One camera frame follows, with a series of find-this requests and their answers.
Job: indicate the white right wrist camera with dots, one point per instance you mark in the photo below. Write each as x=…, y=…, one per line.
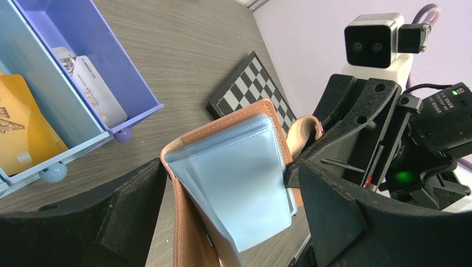
x=382, y=45

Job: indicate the black white chessboard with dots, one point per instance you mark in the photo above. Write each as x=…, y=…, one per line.
x=249, y=83

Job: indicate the white silver credit card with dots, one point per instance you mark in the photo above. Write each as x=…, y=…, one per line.
x=92, y=85

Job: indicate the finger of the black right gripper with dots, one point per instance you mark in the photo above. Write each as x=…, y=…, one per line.
x=355, y=115

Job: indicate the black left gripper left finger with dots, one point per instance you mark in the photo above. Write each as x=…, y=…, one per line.
x=110, y=225

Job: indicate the yellow VIP card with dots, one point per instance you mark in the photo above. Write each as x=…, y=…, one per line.
x=27, y=139

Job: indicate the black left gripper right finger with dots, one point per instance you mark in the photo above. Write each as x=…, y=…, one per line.
x=353, y=226

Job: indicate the blue purple drawer organizer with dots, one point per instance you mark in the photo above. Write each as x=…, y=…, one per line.
x=29, y=32

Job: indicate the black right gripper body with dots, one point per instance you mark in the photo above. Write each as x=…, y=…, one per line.
x=424, y=140

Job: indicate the orange leather card holder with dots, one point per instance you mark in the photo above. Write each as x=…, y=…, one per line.
x=228, y=180

